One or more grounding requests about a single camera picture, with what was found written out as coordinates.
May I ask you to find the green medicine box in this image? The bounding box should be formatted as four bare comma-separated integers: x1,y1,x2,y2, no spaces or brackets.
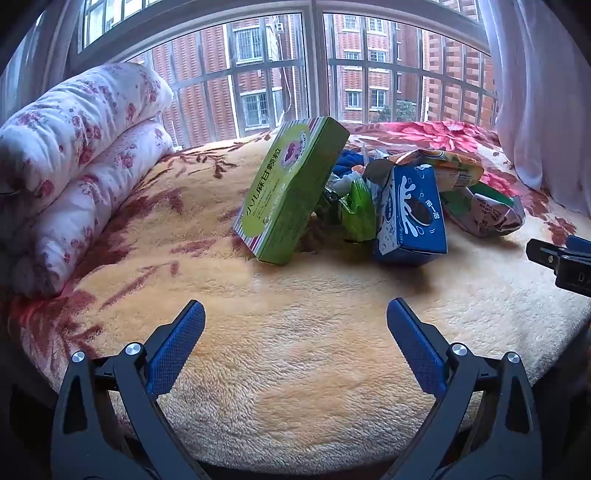
232,117,351,266

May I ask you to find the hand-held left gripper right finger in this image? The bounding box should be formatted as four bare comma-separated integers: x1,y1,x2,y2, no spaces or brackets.
386,298,542,480

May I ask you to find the foil snack bag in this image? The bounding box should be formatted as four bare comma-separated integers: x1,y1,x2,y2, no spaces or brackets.
441,182,526,237

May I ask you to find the blue cookie box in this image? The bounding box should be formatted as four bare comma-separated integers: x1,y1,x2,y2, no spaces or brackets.
372,165,448,265

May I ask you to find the red brick building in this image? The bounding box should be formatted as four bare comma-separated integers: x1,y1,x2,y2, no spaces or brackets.
139,14,495,144

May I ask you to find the green snack packet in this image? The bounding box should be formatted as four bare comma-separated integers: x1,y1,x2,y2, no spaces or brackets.
339,178,377,241

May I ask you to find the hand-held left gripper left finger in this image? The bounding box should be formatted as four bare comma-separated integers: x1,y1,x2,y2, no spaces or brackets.
51,299,207,480

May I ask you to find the dark blue packet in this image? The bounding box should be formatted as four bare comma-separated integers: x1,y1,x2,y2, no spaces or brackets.
333,148,370,178

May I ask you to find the white sheer curtain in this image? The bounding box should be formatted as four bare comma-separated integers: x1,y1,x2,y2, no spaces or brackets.
478,0,591,195

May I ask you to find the orange yellow snack packet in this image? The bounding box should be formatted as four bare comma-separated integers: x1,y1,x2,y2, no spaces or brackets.
365,148,485,192

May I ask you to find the window security grille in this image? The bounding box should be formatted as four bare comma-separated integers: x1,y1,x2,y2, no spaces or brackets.
124,18,498,146

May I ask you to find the rolled floral quilt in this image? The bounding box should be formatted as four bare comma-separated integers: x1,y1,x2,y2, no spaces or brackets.
0,62,175,296

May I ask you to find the white framed window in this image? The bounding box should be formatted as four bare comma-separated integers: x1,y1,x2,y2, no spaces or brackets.
69,0,502,148

